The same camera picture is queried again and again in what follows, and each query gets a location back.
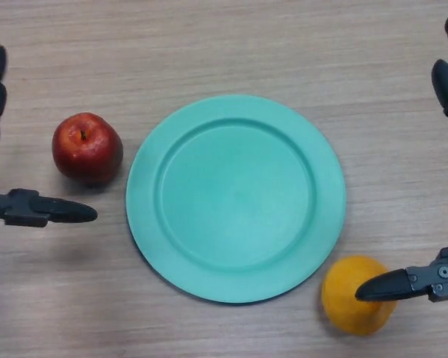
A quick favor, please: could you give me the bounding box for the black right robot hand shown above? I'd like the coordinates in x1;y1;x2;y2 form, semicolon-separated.
354;10;448;304

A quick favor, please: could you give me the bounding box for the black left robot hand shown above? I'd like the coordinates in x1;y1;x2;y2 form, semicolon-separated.
0;45;99;228

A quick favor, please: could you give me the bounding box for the red apple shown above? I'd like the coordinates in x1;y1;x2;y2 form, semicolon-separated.
52;112;124;186

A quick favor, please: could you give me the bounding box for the green round plate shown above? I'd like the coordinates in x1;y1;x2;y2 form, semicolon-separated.
125;93;347;307

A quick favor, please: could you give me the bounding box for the yellow pear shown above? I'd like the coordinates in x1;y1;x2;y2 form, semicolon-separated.
320;255;399;336

